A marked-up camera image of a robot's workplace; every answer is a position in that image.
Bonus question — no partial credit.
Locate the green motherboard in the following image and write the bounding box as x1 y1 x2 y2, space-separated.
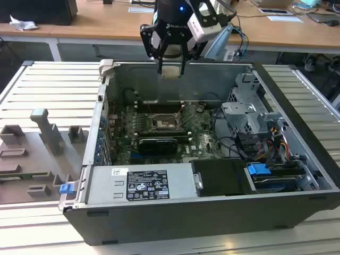
106 102 226 165

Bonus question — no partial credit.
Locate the silver CPU plate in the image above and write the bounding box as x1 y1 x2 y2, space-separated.
161 65 183 79

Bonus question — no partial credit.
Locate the silver power supply unit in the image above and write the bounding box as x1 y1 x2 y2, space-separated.
86 163 199 205

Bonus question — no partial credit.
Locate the crumpled white paper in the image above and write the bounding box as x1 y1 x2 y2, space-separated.
9 14 38 32

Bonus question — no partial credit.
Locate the black box on desk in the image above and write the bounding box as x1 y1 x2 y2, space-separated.
0 0 78 27

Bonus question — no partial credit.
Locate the grey parts rack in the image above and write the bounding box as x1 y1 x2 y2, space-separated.
0 107 90 205

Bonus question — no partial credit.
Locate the wooden office desk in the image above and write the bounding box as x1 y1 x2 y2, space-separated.
0 22 62 63
49 0 340 55

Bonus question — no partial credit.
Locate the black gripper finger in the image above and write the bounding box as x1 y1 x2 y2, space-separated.
179 31 208 77
140 23 172 75

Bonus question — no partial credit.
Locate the black RAM slot row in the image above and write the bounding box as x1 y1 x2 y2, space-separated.
135 101 186 114
137 129 192 137

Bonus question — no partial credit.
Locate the black graphics card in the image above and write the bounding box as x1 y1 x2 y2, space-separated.
116 134 192 156

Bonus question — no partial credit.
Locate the black plastic shroud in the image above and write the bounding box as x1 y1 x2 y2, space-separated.
191 159 253 198

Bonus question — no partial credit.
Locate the black open PC case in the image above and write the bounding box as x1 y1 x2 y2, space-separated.
62 59 340 247

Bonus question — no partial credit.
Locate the grey metal disk bay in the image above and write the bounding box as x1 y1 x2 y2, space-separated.
220 73 288 137

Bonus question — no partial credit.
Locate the hard disk in blue carrier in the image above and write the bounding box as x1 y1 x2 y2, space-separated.
245 162 307 193

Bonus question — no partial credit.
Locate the pale blue teach pendant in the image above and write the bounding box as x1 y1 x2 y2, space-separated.
203 25 234 61

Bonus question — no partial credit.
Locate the coloured wire bundle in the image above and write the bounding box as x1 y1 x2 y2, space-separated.
265 126 292 163

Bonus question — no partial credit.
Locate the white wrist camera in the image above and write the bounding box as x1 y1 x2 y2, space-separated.
188 0 237 43

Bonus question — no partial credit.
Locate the CPU socket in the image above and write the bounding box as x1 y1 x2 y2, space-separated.
144 113 184 132

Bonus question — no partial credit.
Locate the white paper sheet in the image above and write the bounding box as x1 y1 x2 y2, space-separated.
267 15 304 23

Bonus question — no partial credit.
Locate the blue case latch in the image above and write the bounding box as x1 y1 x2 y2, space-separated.
59 183 74 195

